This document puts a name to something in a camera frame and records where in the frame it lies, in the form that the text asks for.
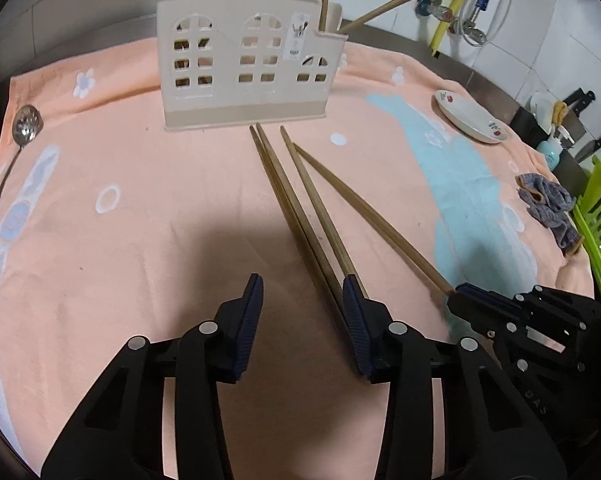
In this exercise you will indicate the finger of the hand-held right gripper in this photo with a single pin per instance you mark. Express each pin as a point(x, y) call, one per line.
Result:
point(485, 292)
point(475, 312)

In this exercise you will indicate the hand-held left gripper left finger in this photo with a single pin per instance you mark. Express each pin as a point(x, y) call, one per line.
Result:
point(248, 330)

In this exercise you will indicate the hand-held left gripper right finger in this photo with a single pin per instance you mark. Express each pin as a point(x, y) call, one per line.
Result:
point(358, 330)

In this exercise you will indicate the cream plastic utensil holder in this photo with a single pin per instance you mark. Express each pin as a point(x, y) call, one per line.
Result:
point(225, 15)

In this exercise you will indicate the grey rag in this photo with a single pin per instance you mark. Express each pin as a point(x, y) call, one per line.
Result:
point(548, 200)

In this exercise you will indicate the green plastic rack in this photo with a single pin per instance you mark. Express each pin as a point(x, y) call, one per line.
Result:
point(598, 220)

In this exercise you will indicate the peach printed towel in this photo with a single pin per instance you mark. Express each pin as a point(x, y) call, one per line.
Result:
point(155, 220)

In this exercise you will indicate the blue soap bottle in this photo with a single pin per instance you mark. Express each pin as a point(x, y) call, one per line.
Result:
point(553, 152)

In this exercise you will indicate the white fruit-print plate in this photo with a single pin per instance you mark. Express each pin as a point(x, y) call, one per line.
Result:
point(468, 117)

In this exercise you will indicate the white bowl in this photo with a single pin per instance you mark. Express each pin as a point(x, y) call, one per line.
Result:
point(540, 110)

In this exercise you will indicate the yellow sponge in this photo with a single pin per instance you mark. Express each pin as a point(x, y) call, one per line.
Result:
point(559, 112)

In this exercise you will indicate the metal angle valve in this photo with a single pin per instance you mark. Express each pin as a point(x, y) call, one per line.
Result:
point(433, 10)
point(473, 31)

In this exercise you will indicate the yellow gas pipe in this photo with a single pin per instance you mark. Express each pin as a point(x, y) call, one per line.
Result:
point(455, 10)

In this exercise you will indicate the steel slotted spoon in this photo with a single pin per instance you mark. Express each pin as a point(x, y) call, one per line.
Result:
point(19, 136)

